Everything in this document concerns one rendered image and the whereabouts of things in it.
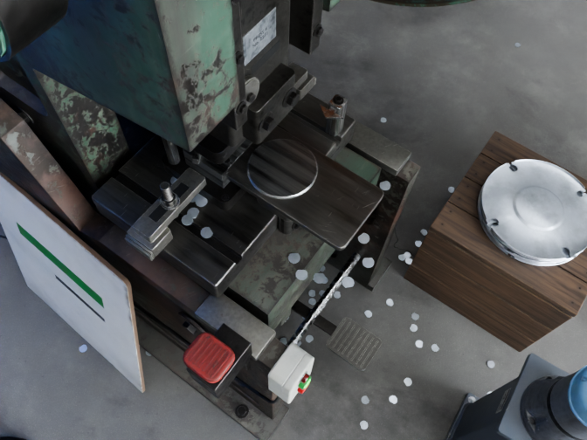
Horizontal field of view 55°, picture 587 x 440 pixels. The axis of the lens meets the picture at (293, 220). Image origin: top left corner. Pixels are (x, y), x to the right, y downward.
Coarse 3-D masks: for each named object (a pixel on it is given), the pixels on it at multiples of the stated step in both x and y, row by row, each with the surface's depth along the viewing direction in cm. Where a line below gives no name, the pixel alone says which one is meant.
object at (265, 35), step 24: (240, 0) 66; (264, 0) 71; (288, 0) 76; (264, 24) 74; (288, 24) 80; (264, 48) 78; (288, 48) 85; (264, 72) 82; (288, 72) 84; (264, 96) 82; (288, 96) 86; (264, 120) 84
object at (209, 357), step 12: (204, 336) 87; (192, 348) 86; (204, 348) 86; (216, 348) 86; (228, 348) 86; (192, 360) 85; (204, 360) 85; (216, 360) 85; (228, 360) 85; (204, 372) 84; (216, 372) 84
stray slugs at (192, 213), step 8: (384, 184) 114; (192, 200) 104; (200, 200) 104; (192, 208) 103; (184, 216) 103; (192, 216) 103; (184, 224) 102; (208, 232) 101; (360, 240) 108; (368, 240) 108; (288, 256) 106; (296, 256) 106; (368, 264) 106; (296, 272) 104; (304, 272) 104; (320, 280) 104; (344, 280) 104; (352, 280) 104
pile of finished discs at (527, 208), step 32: (480, 192) 146; (512, 192) 145; (544, 192) 144; (576, 192) 145; (512, 224) 140; (544, 224) 140; (576, 224) 141; (512, 256) 140; (544, 256) 136; (576, 256) 140
